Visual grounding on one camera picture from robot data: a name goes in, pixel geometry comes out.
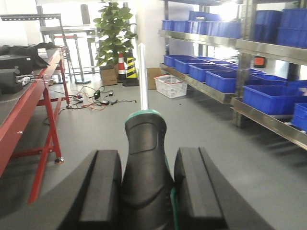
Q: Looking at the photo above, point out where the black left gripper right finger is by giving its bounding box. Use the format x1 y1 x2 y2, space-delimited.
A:
174 147 273 230

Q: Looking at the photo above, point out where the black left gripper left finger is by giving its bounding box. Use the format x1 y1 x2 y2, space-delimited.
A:
0 150 121 230

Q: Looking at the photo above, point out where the black yellow traffic cone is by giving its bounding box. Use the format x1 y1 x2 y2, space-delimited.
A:
122 57 139 87

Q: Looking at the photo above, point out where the red white traffic cone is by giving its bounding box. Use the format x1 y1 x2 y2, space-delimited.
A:
117 53 126 83

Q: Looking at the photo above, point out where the brown cardboard box on floor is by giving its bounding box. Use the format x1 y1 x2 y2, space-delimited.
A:
146 67 164 90

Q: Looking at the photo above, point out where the black equipment case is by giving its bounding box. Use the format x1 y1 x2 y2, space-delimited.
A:
0 55 34 75

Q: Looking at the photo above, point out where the metal storage shelf rack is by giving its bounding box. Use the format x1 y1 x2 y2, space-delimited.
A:
158 0 307 149

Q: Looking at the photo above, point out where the green potted plant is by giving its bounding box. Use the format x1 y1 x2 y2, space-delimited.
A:
93 1 138 68

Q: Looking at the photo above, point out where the red metal workbench frame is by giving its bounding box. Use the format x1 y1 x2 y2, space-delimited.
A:
0 48 70 204

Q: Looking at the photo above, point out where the black power adapter with cables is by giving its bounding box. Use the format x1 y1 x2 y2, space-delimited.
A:
56 86 137 115

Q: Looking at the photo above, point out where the white wire basket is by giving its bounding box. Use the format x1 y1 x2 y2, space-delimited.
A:
154 75 187 99

